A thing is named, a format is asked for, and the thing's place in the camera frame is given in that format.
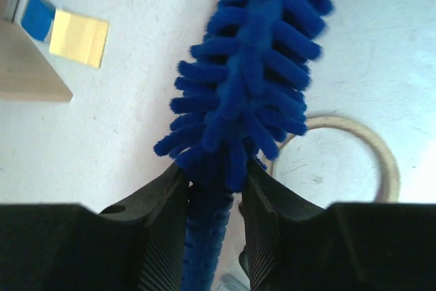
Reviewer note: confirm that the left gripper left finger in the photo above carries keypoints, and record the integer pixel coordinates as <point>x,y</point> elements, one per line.
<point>134,244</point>

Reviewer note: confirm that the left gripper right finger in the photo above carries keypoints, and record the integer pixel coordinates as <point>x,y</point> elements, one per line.
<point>292,244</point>

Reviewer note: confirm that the blue microfiber duster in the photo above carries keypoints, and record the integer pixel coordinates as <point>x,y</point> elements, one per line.
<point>242,94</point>

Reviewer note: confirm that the light wooden bookshelf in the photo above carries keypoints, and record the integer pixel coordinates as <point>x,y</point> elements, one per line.
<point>25,73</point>

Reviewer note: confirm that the grey yellow calculator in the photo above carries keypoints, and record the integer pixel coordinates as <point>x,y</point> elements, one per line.
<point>228,282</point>

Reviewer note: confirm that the yellow sticky note pad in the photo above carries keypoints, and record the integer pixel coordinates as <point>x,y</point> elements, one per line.
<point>78,38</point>

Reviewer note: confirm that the small blue block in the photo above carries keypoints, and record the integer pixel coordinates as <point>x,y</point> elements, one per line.
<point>38,18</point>

